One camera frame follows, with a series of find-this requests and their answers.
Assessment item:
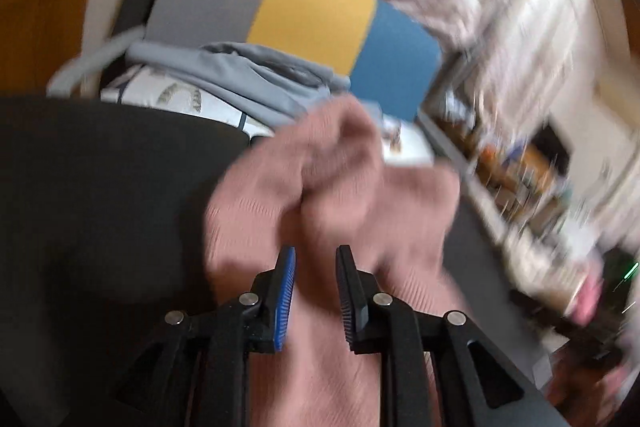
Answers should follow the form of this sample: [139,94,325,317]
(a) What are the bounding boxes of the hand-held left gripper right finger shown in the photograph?
[335,245,566,427]

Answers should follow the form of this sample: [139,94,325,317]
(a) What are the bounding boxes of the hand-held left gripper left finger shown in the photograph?
[112,247,297,427]

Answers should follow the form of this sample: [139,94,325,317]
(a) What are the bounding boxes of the pink knit sweater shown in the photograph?
[202,96,481,427]

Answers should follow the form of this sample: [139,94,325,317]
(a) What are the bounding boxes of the cluttered wooden desk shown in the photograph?
[450,107,576,233]

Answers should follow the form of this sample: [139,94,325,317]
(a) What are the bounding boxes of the black monitor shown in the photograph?
[532,122,573,172]

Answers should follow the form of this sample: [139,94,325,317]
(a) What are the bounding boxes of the grey-blue garment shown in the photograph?
[125,41,351,128]

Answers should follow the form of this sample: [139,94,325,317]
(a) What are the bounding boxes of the white printed seat cushion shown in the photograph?
[100,67,436,168]

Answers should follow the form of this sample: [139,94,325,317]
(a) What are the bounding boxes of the grey yellow blue chair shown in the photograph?
[47,0,506,253]

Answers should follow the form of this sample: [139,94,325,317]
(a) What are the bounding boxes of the pink floral curtain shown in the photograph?
[450,0,601,148]

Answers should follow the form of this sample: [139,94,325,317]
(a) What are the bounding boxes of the wooden wardrobe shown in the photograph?
[0,0,121,98]

